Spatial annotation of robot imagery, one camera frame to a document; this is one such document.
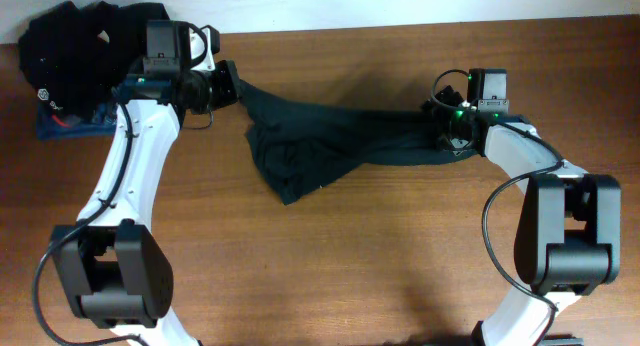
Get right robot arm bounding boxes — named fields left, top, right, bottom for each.
left=425, top=87, right=621, bottom=345

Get dark teal t-shirt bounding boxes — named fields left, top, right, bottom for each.
left=240, top=81, right=477, bottom=205

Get black folded sweater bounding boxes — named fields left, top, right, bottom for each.
left=18, top=1, right=169, bottom=120

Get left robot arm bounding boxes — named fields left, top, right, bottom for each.
left=48, top=61, right=241, bottom=345

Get folded blue jeans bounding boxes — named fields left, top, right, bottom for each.
left=36, top=102, right=117, bottom=141

